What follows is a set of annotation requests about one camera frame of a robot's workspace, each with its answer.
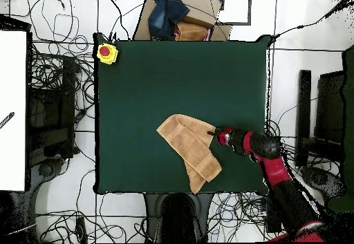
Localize tan terry towel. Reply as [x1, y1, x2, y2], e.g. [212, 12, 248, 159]
[156, 113, 223, 195]

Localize black striped rod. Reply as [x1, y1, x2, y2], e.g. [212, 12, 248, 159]
[0, 111, 15, 130]

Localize blue denim jeans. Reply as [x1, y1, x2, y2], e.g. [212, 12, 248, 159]
[147, 0, 191, 40]

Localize white panel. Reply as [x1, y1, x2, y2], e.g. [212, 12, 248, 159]
[0, 30, 28, 192]

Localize green cloth covered furniture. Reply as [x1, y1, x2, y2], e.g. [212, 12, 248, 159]
[328, 44, 354, 212]

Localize brown cardboard box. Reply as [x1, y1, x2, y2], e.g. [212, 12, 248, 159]
[132, 0, 233, 41]

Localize folded brown towel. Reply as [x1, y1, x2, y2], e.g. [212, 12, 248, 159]
[175, 21, 209, 41]

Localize dark green table cloth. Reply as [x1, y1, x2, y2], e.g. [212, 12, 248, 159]
[93, 32, 272, 196]

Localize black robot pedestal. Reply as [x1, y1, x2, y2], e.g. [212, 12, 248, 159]
[145, 192, 214, 243]

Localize black equipment stand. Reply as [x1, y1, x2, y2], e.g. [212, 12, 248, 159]
[27, 55, 77, 162]

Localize thick black cable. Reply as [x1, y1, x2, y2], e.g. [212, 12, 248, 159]
[269, 0, 354, 44]

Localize black caster base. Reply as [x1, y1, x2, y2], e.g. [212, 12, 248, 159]
[299, 166, 348, 200]
[30, 158, 66, 195]

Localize yellow emergency stop button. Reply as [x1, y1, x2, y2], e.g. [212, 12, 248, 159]
[96, 43, 119, 65]

